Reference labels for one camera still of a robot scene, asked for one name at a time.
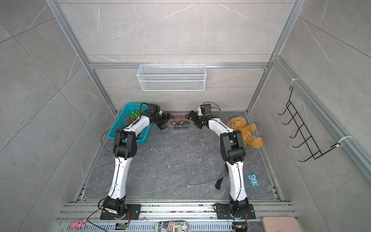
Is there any pink pad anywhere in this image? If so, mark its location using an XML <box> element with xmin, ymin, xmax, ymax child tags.
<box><xmin>261</xmin><ymin>217</ymin><xmax>301</xmax><ymax>232</ymax></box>

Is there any brown teddy bear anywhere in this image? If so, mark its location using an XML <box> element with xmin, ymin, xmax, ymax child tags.
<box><xmin>227</xmin><ymin>117</ymin><xmax>263</xmax><ymax>148</ymax></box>

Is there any blue owl toy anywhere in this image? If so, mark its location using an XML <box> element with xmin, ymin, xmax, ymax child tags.
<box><xmin>247</xmin><ymin>174</ymin><xmax>259</xmax><ymax>187</ymax></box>

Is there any pink pig toy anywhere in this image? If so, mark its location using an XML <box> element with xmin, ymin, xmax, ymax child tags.
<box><xmin>70</xmin><ymin>219</ymin><xmax>87</xmax><ymax>231</ymax></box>

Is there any red grape bunch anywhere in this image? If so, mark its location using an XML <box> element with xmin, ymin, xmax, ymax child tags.
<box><xmin>125</xmin><ymin>119</ymin><xmax>136</xmax><ymax>126</ymax></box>
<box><xmin>173</xmin><ymin>116</ymin><xmax>189</xmax><ymax>123</ymax></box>

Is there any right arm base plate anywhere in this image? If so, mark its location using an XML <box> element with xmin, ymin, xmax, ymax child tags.
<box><xmin>213</xmin><ymin>203</ymin><xmax>256</xmax><ymax>219</ymax></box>

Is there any black knife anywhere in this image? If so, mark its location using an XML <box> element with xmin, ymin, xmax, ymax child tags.
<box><xmin>215</xmin><ymin>164</ymin><xmax>229</xmax><ymax>190</ymax></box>

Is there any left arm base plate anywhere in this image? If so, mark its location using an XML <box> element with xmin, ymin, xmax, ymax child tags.
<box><xmin>100</xmin><ymin>204</ymin><xmax>142</xmax><ymax>220</ymax></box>

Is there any green grape bunch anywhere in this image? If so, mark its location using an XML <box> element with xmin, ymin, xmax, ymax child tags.
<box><xmin>129</xmin><ymin>110</ymin><xmax>140</xmax><ymax>119</ymax></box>

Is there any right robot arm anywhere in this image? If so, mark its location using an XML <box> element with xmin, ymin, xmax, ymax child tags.
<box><xmin>186</xmin><ymin>101</ymin><xmax>249</xmax><ymax>218</ymax></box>

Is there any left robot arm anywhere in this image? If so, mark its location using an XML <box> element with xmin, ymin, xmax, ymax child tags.
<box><xmin>101</xmin><ymin>102</ymin><xmax>174</xmax><ymax>219</ymax></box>

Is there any clear plastic clamshell container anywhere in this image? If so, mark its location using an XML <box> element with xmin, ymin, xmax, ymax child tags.
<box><xmin>170</xmin><ymin>115</ymin><xmax>191</xmax><ymax>129</ymax></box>

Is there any black wire hook rack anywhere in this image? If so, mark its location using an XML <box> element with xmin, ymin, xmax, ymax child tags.
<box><xmin>278</xmin><ymin>86</ymin><xmax>341</xmax><ymax>162</ymax></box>

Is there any white wire mesh shelf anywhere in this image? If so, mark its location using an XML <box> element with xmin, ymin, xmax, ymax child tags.
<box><xmin>137</xmin><ymin>64</ymin><xmax>207</xmax><ymax>91</ymax></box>

